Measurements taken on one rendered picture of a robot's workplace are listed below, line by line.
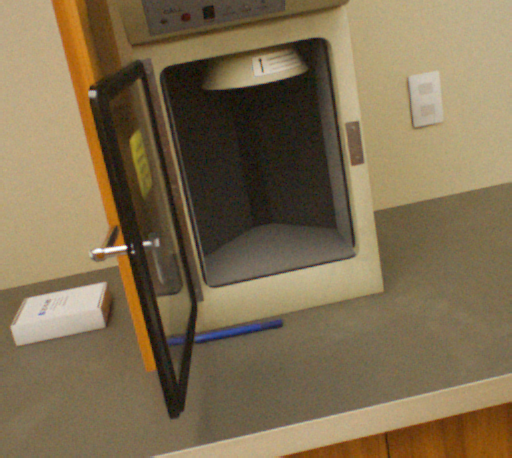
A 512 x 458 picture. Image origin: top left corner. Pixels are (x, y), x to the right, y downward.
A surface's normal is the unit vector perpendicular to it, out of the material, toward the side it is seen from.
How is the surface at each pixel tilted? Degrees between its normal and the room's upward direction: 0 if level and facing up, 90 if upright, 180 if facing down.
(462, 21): 90
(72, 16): 90
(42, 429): 0
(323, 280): 90
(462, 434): 90
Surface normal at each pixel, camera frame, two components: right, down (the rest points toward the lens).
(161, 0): 0.22, 0.86
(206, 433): -0.18, -0.94
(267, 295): 0.12, 0.28
